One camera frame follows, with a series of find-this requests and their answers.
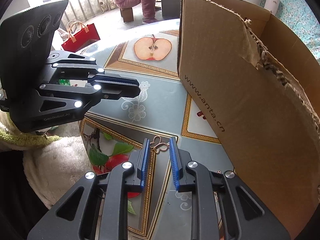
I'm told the metal window railing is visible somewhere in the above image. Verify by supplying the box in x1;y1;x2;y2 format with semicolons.
50;0;118;23

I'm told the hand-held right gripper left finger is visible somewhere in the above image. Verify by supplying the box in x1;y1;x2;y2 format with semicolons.
27;138;152;240

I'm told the brown cardboard box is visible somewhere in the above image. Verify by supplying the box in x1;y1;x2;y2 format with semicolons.
177;0;320;240

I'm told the wooden stool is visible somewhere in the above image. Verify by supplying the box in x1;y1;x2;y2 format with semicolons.
119;7;134;22

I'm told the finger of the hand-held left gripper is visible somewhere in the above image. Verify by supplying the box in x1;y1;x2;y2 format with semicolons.
46;51;140;86
32;83;141;117

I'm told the red gift bag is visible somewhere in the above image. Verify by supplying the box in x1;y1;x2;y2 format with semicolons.
61;21;101;52

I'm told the floral curtain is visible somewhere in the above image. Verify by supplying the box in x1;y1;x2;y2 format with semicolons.
260;0;320;60

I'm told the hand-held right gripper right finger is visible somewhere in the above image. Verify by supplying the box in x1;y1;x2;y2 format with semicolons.
169;136;292;240

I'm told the dark low table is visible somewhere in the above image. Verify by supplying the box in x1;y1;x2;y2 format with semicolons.
160;0;184;19

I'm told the white fluffy towel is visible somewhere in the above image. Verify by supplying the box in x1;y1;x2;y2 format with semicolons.
22;135;98;209

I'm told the rose gold butterfly pendant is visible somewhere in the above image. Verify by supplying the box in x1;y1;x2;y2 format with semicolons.
152;135;168;153

